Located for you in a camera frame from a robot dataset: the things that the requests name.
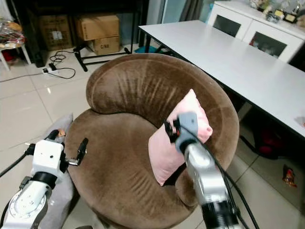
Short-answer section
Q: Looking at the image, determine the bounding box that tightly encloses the pink square pillow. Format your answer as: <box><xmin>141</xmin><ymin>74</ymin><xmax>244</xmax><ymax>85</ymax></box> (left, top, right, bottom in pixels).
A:
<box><xmin>148</xmin><ymin>89</ymin><xmax>213</xmax><ymax>187</ymax></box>

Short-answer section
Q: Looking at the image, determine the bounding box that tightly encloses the brown round velvet sofa chair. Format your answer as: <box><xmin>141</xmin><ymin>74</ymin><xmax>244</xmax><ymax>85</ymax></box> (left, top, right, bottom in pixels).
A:
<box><xmin>64</xmin><ymin>53</ymin><xmax>241</xmax><ymax>229</ymax></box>

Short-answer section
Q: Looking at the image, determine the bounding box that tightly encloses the white power strip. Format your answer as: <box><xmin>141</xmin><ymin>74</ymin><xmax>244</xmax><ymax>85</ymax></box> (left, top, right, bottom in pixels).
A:
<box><xmin>42</xmin><ymin>68</ymin><xmax>61</xmax><ymax>76</ymax></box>

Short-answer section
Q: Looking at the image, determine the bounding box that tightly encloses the white stool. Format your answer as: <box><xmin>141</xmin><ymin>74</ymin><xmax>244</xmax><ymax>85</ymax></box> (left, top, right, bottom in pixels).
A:
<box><xmin>0</xmin><ymin>44</ymin><xmax>32</xmax><ymax>66</ymax></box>

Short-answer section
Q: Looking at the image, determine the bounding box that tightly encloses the white rectangular table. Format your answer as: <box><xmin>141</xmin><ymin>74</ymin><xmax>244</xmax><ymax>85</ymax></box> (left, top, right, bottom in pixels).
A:
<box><xmin>138</xmin><ymin>20</ymin><xmax>305</xmax><ymax>139</ymax></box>

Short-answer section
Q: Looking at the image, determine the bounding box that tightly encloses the dark red bag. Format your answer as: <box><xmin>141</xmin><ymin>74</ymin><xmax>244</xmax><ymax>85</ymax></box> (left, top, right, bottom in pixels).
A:
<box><xmin>254</xmin><ymin>123</ymin><xmax>288</xmax><ymax>155</ymax></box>

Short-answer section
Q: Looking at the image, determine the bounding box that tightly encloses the cardboard box with white label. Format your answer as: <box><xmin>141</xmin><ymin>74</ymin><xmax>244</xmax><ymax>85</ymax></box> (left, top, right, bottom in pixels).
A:
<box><xmin>39</xmin><ymin>15</ymin><xmax>72</xmax><ymax>52</ymax></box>

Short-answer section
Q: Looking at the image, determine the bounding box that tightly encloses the small printed cardboard box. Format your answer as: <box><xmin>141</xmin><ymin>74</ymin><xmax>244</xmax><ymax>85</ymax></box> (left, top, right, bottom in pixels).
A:
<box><xmin>88</xmin><ymin>35</ymin><xmax>121</xmax><ymax>56</ymax></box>

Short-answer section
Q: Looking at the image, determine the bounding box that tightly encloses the cellophane wrapped gift basket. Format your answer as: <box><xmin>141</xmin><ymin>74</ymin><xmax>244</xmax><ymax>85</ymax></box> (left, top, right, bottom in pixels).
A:
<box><xmin>0</xmin><ymin>19</ymin><xmax>26</xmax><ymax>50</ymax></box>

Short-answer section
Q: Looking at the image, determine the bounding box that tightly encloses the wide plain cardboard box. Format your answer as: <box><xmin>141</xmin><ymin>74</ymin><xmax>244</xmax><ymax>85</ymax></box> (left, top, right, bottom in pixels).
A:
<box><xmin>76</xmin><ymin>14</ymin><xmax>120</xmax><ymax>42</ymax></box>

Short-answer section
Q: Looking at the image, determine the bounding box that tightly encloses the orange snack packet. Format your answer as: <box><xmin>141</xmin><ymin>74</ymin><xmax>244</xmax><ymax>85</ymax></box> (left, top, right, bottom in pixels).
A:
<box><xmin>282</xmin><ymin>164</ymin><xmax>300</xmax><ymax>188</ymax></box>

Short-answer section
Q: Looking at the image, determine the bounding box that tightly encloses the grey curtain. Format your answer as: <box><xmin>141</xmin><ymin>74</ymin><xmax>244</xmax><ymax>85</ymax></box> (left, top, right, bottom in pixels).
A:
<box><xmin>180</xmin><ymin>0</ymin><xmax>206</xmax><ymax>22</ymax></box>

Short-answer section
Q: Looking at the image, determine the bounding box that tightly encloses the white cabinet with glass doors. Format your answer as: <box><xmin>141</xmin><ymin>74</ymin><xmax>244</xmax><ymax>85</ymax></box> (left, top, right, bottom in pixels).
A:
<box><xmin>207</xmin><ymin>0</ymin><xmax>305</xmax><ymax>63</ymax></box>

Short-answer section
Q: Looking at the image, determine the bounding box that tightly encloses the glass dish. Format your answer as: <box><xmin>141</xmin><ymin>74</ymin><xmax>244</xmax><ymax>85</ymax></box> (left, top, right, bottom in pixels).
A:
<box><xmin>265</xmin><ymin>10</ymin><xmax>283</xmax><ymax>23</ymax></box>

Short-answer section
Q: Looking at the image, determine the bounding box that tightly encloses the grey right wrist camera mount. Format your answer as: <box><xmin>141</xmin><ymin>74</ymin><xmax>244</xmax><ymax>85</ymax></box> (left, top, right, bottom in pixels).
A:
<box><xmin>174</xmin><ymin>112</ymin><xmax>202</xmax><ymax>154</ymax></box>

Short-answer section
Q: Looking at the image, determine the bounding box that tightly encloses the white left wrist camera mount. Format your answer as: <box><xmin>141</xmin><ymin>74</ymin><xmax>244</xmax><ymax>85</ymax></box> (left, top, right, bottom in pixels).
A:
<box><xmin>31</xmin><ymin>139</ymin><xmax>65</xmax><ymax>174</ymax></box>

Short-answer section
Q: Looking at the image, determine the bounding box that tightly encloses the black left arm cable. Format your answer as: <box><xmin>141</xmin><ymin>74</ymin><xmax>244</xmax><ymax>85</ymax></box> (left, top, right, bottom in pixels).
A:
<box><xmin>0</xmin><ymin>145</ymin><xmax>36</xmax><ymax>178</ymax></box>

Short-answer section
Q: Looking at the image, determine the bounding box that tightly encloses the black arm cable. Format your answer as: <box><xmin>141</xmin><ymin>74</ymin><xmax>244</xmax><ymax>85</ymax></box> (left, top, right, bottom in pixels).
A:
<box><xmin>201</xmin><ymin>142</ymin><xmax>261</xmax><ymax>229</ymax></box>
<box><xmin>0</xmin><ymin>145</ymin><xmax>36</xmax><ymax>178</ymax></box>

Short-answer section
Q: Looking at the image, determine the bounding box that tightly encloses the thin white floor cable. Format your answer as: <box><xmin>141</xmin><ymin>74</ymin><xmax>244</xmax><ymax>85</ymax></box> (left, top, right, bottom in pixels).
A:
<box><xmin>0</xmin><ymin>72</ymin><xmax>45</xmax><ymax>83</ymax></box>

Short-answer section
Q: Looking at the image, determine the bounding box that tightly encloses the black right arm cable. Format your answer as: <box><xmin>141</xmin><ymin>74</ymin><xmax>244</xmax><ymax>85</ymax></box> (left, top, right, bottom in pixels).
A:
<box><xmin>201</xmin><ymin>142</ymin><xmax>261</xmax><ymax>229</ymax></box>

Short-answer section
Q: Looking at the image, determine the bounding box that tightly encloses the black coiled floor cable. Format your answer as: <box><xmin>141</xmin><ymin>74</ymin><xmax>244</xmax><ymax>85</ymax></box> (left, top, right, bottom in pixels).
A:
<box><xmin>48</xmin><ymin>50</ymin><xmax>77</xmax><ymax>80</ymax></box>

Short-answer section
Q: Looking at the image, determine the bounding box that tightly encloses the black metal desk frame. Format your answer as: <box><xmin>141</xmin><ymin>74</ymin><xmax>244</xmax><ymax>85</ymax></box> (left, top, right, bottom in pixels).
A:
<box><xmin>12</xmin><ymin>0</ymin><xmax>149</xmax><ymax>73</ymax></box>

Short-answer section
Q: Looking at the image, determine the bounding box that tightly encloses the small dark picture frame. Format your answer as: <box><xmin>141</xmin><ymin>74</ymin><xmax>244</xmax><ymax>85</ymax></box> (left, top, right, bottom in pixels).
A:
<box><xmin>283</xmin><ymin>13</ymin><xmax>297</xmax><ymax>24</ymax></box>

